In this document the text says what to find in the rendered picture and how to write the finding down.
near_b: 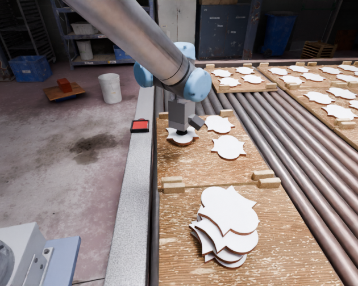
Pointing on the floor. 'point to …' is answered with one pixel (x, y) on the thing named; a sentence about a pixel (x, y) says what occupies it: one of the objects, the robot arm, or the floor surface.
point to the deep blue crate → (30, 68)
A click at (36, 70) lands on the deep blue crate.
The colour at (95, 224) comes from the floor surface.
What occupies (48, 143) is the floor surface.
